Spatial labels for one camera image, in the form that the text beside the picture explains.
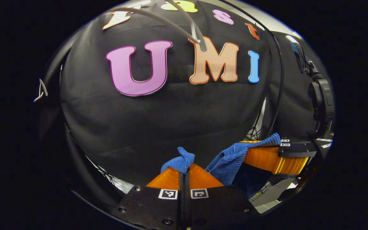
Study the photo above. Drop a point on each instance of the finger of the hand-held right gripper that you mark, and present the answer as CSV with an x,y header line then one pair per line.
x,y
295,150
299,141

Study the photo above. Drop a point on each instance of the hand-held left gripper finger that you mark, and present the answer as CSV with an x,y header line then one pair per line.
x,y
187,210
182,207

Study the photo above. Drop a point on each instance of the blue shirt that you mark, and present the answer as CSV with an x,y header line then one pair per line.
x,y
228,159

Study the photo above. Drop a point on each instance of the white clothes hanger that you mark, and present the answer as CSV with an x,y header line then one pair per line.
x,y
43,86
202,43

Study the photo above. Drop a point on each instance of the black backdrop stand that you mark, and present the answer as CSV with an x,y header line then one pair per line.
x,y
256,133

